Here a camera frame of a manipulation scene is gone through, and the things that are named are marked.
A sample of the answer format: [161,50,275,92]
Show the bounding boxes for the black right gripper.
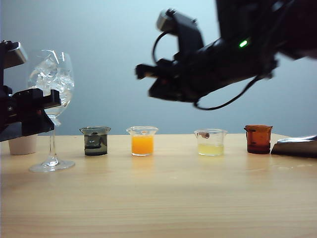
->
[135,39,231,102]

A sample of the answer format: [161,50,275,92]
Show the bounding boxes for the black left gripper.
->
[0,85,61,142]

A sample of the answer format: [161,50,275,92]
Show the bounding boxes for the wine glass with ice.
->
[27,49,76,173]

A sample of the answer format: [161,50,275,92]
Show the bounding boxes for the clear measuring cup orange juice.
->
[126,125,159,157]

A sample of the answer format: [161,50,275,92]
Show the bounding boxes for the smoky grey glass measuring cup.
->
[79,126,112,156]

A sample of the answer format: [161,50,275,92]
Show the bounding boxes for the beige paper cup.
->
[8,134,38,156]

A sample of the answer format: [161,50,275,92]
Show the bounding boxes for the clear measuring cup pale yellow liquid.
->
[194,128,228,157]

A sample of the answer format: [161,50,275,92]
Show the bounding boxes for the amber brown glass measuring cup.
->
[244,124,273,154]

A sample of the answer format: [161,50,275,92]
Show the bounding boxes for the silver metal object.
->
[270,135,317,158]

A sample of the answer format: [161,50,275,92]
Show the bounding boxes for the silver right wrist camera with mount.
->
[156,8,206,60]

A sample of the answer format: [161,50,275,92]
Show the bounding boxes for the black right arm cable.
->
[152,31,261,111]

